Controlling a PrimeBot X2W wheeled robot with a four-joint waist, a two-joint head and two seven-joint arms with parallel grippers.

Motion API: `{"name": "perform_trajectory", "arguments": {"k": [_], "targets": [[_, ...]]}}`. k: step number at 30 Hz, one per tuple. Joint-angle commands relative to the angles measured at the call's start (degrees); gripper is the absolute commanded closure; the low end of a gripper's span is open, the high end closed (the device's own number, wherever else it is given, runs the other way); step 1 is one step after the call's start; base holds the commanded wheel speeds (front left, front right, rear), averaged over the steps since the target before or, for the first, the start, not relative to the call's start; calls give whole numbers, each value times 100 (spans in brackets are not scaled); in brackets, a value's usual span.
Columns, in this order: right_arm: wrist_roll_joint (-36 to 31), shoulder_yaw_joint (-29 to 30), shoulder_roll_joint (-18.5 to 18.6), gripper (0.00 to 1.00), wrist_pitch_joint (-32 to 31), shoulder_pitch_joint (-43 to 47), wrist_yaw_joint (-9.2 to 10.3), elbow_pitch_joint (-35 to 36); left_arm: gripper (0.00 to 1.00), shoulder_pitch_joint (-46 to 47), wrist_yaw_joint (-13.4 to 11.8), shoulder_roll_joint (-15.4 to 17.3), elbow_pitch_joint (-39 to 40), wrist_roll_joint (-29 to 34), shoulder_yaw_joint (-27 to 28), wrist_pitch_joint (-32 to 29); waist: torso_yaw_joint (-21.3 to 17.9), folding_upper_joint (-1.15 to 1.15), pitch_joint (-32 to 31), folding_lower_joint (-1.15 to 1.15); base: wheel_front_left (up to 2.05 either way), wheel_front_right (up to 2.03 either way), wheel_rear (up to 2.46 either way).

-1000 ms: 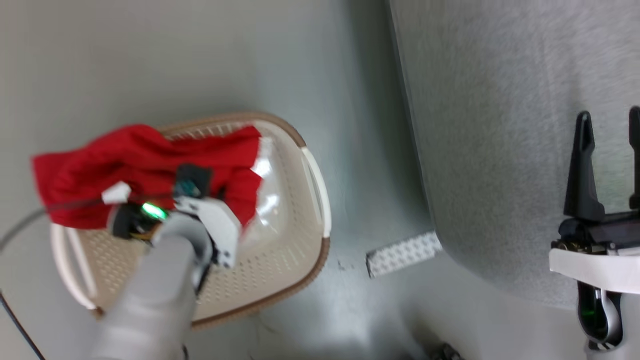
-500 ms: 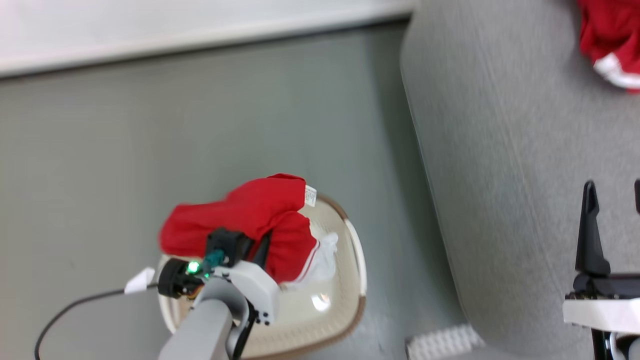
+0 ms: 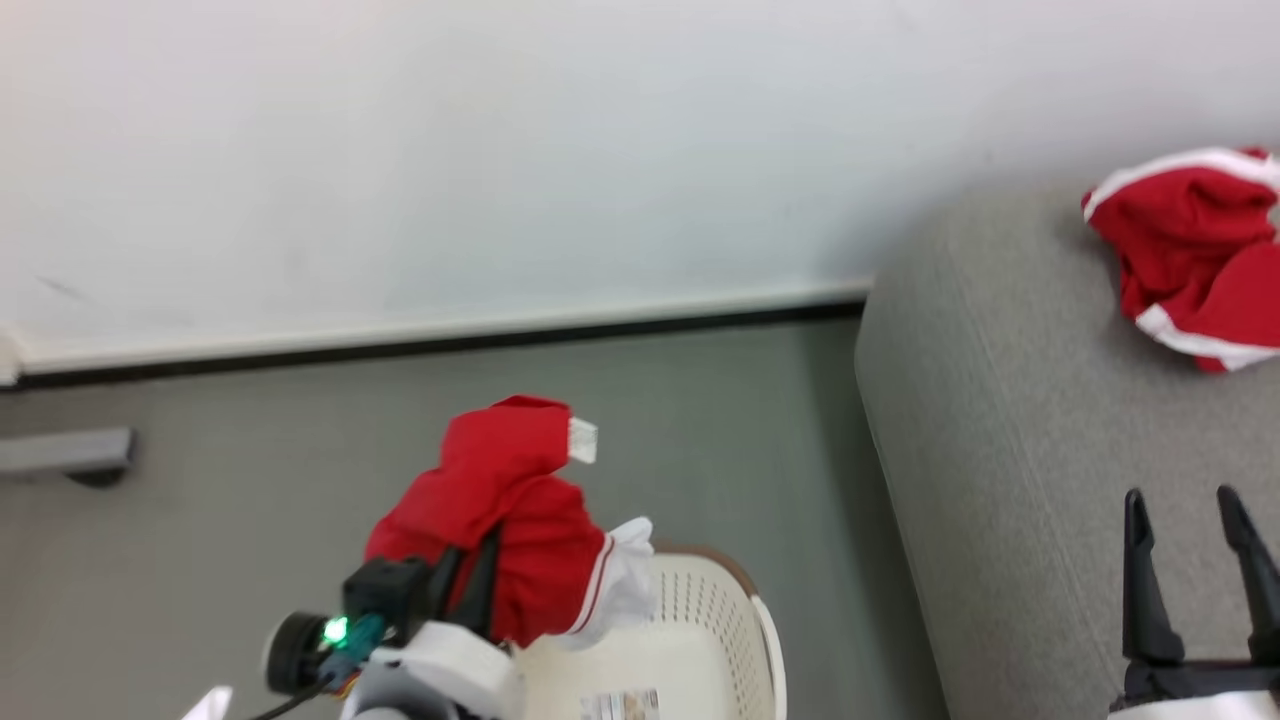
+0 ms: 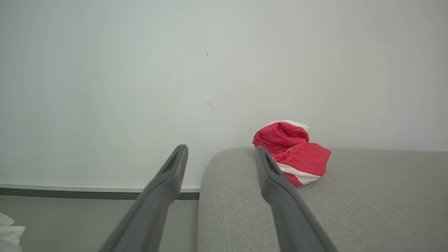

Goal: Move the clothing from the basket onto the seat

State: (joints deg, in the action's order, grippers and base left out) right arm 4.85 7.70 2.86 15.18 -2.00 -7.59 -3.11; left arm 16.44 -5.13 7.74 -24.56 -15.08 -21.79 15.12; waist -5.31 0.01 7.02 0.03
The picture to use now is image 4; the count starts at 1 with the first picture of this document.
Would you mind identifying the grey fabric sofa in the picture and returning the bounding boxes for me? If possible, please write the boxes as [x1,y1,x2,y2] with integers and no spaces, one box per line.
[197,147,448,252]

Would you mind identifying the red garment with white trim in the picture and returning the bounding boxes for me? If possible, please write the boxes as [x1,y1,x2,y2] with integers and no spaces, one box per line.
[252,120,331,188]

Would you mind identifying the white crumpled cloth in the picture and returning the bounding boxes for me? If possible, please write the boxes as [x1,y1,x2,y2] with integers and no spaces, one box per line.
[0,211,26,252]

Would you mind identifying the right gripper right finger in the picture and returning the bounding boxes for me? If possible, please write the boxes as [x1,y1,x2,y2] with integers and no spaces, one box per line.
[255,146,338,252]

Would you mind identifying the white and black baseboard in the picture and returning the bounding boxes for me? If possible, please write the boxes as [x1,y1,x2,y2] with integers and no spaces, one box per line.
[0,182,201,201]

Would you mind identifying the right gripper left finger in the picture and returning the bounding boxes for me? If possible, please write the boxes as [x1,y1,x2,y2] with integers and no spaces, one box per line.
[99,144,189,252]

